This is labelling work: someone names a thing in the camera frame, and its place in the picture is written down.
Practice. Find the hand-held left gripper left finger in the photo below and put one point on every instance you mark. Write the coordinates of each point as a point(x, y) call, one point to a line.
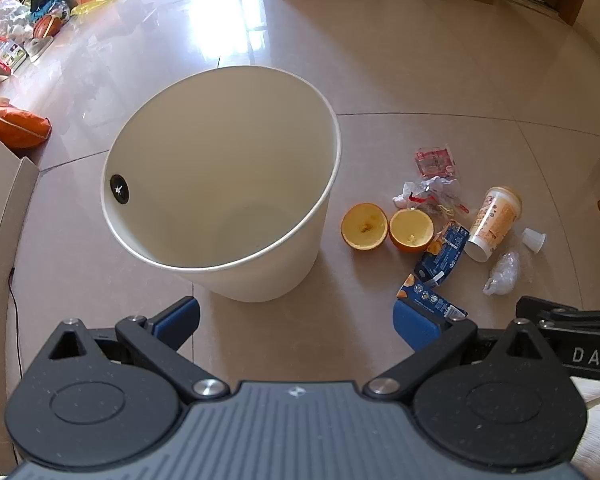
point(180, 316)

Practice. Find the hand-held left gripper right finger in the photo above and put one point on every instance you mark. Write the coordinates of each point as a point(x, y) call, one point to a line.
point(414, 325)

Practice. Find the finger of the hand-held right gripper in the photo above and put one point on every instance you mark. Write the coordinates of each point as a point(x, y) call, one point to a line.
point(547, 308)

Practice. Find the blue juice carton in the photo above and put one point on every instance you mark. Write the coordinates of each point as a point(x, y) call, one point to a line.
point(430, 301)
point(447, 255)

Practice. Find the clear plastic bag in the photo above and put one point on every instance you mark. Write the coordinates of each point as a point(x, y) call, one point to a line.
point(502, 272)

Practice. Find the small white plastic cup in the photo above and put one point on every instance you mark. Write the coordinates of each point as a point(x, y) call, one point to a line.
point(534, 239)

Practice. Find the hollowed orange half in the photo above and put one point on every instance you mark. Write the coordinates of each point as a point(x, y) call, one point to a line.
point(364, 226)
point(411, 230)

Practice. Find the yellow milk tea cup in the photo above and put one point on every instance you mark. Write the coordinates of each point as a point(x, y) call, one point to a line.
point(492, 222)

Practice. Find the white clear wrapper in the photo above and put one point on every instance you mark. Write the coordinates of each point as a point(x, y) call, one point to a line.
point(430, 195)

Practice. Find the white trash bin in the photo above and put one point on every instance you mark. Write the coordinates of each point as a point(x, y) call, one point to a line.
point(220, 160)

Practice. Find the red snack wrapper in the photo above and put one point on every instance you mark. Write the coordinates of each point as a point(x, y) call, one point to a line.
point(435, 161)

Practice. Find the beige wooden board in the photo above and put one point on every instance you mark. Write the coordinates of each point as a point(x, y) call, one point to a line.
point(0, 220)

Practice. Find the orange woven bag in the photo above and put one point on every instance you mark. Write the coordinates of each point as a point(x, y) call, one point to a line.
point(15, 125)

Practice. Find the white shoe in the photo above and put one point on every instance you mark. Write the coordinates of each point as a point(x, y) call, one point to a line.
point(36, 47)

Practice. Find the red printed box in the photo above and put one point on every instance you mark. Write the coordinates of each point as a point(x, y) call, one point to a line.
point(5, 52)

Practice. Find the basketball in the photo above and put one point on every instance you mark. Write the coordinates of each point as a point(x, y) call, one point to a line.
point(47, 25)

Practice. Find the yellow plastic bag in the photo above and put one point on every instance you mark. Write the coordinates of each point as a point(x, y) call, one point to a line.
point(97, 4)

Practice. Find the dark clothes pile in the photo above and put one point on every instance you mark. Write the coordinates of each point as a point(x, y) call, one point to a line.
point(47, 0)

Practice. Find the pile of clear plastic bags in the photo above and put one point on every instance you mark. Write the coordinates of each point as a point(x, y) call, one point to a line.
point(5, 15)

